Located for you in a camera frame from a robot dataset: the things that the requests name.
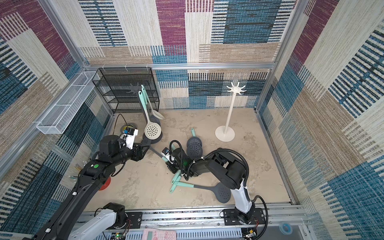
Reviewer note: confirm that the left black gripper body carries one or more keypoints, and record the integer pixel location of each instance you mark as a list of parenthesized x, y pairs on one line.
[(136, 154)]

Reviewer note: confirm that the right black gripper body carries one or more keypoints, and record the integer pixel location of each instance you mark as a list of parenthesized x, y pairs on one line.
[(176, 163)]

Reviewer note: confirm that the grey skimmer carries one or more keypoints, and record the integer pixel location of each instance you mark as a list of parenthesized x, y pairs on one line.
[(146, 143), (194, 146), (221, 192)]

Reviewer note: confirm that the white skimmer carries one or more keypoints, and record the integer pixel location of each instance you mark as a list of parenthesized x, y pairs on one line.
[(152, 129), (175, 180)]

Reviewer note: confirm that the white skimmer mint handle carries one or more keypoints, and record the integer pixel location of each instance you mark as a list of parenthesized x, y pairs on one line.
[(147, 101)]

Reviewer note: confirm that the grey utensil rack stand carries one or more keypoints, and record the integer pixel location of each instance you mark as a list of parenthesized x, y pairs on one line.
[(134, 90)]

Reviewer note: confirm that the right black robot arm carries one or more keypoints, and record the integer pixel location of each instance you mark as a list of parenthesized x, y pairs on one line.
[(228, 166)]

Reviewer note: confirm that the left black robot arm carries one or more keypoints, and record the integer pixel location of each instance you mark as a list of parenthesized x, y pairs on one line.
[(112, 152)]

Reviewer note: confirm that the black mesh shelf rack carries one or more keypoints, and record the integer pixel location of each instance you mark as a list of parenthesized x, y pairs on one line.
[(114, 84)]

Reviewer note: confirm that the red pencil cup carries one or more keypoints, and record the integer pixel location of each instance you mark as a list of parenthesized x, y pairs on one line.
[(106, 184)]

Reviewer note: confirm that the pink calculator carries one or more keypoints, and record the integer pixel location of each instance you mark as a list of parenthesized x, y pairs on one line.
[(155, 234)]

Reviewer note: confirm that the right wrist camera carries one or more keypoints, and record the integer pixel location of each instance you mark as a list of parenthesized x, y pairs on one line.
[(167, 157)]

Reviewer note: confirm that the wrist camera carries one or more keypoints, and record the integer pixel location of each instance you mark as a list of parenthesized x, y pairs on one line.
[(167, 157), (129, 136)]

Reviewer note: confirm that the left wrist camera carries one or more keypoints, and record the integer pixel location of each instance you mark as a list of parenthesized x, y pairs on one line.
[(129, 136)]

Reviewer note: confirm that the grey duct tape roll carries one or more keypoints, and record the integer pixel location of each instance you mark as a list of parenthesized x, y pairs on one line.
[(126, 126)]

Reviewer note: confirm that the white wire wall basket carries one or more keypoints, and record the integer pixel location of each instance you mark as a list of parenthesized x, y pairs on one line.
[(61, 114)]

